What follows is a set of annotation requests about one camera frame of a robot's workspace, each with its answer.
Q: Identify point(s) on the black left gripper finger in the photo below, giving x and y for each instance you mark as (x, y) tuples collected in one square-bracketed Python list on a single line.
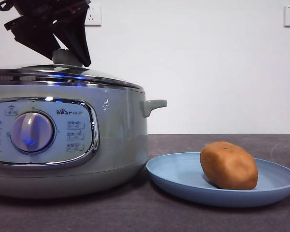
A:
[(31, 33), (77, 38)]

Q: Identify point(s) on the brown potato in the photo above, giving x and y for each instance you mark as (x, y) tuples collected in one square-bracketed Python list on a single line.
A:
[(229, 166)]

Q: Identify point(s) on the blue round plate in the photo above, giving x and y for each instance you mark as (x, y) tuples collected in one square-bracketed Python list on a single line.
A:
[(178, 174)]

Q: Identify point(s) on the pale green electric steamer pot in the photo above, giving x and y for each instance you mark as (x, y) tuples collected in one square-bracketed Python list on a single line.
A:
[(120, 125)]

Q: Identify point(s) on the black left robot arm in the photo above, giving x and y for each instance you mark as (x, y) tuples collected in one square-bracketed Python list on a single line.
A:
[(50, 7)]

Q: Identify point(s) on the glass lid with green knob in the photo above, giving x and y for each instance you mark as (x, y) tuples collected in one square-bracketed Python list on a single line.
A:
[(62, 72)]

